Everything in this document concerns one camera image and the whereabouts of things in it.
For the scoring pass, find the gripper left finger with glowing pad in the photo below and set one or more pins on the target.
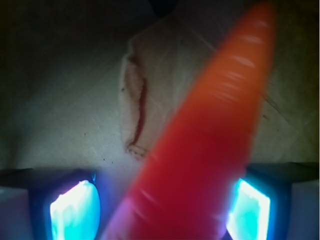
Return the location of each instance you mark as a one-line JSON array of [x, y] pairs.
[[49, 204]]

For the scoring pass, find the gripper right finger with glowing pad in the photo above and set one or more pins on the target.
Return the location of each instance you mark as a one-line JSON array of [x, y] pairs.
[[276, 201]]

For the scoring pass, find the orange plastic toy carrot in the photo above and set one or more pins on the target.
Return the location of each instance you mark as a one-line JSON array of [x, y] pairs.
[[185, 188]]

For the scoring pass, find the brown paper bag tray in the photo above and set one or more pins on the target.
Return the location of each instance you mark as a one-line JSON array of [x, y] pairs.
[[84, 82]]

